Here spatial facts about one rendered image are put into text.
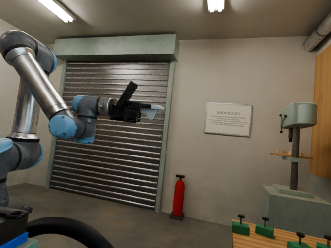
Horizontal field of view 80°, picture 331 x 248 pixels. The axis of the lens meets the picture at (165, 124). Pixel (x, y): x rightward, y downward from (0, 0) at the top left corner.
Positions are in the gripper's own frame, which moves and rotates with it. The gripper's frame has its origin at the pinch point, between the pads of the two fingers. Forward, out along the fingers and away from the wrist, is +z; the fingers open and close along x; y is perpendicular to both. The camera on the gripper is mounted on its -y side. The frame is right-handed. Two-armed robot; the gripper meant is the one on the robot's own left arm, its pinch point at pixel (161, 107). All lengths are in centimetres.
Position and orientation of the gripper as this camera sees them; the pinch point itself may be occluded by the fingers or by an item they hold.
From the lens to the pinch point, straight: 78.8
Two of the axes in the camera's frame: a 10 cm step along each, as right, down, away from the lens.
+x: -0.9, 0.6, -9.9
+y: -1.0, 9.9, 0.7
